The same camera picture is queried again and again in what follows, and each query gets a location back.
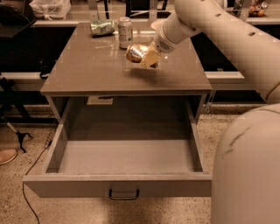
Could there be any upright white green can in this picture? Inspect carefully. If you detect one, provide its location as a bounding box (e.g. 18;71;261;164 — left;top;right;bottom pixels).
117;17;133;49

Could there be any open grey top drawer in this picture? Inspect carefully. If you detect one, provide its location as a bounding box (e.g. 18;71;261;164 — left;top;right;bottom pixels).
24;96;212;198

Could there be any grey cabinet with glossy top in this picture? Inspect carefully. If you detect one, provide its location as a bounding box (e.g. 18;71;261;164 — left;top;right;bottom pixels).
39;20;213;123

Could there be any white label in cabinet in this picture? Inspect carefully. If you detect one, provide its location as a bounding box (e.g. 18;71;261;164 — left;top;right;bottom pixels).
87;96;113;105

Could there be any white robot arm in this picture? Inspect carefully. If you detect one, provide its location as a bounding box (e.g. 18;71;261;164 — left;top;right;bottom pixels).
141;0;280;224

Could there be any black drawer handle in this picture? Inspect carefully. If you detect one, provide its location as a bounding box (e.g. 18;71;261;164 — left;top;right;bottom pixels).
108;189;140;200

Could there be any bag of snacks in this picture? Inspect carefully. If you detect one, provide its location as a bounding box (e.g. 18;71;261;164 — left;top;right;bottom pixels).
248;0;270;18

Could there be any crushed orange can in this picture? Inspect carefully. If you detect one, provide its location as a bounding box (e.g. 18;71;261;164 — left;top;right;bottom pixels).
126;44;148;63

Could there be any lying green can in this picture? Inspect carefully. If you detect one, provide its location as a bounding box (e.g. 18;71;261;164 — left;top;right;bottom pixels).
90;20;115;37

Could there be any black cable left floor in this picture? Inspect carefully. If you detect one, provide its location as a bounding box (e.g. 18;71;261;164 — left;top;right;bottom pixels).
22;140;53;224

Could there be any white plastic bag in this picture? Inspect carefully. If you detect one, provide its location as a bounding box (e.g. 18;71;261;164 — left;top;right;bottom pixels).
30;0;71;20

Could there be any white bowl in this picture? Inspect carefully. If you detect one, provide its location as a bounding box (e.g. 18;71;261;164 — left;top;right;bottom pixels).
150;19;164;31

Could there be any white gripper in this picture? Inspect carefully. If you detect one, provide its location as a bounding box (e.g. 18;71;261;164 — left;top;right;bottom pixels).
140;25;175;68

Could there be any black tripod stand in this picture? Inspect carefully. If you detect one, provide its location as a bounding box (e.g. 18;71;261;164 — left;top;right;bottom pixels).
0;78;32;153

